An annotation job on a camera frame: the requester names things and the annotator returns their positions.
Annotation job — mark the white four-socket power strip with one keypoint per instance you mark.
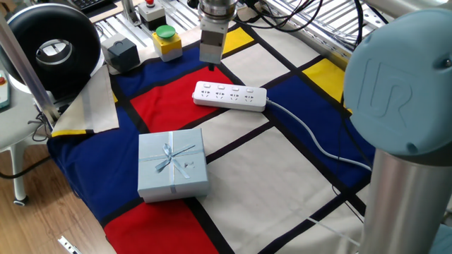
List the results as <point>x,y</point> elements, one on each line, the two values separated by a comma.
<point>229,100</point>

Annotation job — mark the green button on yellow box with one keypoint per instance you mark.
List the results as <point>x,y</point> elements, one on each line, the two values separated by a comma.
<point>167,46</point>

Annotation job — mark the red button on grey box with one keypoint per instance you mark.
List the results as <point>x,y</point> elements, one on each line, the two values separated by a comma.
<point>152,16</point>

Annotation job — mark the white stool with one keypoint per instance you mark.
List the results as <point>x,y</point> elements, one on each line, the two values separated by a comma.
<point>14,123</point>

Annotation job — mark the light blue ribboned gift box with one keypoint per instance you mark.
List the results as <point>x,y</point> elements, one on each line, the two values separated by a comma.
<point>183,176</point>

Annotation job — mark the black keyboard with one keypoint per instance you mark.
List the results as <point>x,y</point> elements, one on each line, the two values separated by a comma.
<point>88,3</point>

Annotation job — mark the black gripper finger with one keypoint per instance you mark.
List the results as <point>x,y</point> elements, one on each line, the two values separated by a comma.
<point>212,67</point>

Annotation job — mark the grey and light-blue robot arm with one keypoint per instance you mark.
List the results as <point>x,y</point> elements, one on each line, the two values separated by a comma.
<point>399,88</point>

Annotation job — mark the teach pendant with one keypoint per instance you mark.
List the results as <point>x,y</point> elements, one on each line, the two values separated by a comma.
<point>3,91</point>

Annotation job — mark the silver Schunk gripper body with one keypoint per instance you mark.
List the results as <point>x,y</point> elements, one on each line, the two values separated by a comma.
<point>212,42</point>

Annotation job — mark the dark grey button box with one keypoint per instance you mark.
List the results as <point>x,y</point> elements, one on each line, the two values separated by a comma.
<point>121,54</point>

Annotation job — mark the colour block checked tablecloth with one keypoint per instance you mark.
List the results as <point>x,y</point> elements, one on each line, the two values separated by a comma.
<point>268,176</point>

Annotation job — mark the aluminium post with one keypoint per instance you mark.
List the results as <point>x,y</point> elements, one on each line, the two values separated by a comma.
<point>26,70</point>

